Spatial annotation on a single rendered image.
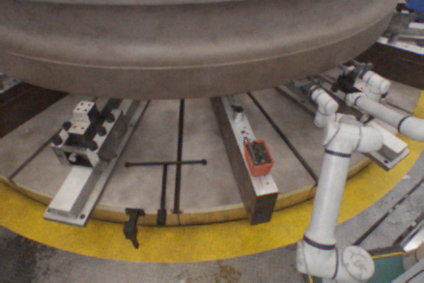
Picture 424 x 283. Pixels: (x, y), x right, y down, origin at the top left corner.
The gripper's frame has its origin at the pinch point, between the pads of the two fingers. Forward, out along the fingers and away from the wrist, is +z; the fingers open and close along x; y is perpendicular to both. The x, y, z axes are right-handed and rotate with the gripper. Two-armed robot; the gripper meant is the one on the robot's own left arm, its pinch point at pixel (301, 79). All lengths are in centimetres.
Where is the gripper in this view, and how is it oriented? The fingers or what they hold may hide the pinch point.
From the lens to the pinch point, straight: 211.5
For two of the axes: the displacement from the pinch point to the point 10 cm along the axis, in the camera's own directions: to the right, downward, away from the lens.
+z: -3.8, -6.5, 6.6
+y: 0.0, -7.1, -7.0
